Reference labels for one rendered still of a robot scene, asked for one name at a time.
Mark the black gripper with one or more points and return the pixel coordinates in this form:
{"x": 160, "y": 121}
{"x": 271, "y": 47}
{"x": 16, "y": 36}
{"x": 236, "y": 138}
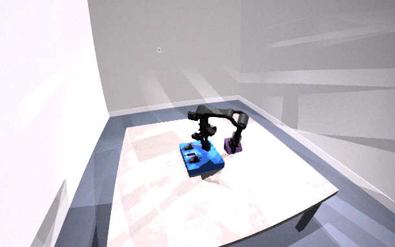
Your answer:
{"x": 201, "y": 136}

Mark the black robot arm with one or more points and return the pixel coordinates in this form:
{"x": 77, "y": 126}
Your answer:
{"x": 203, "y": 113}

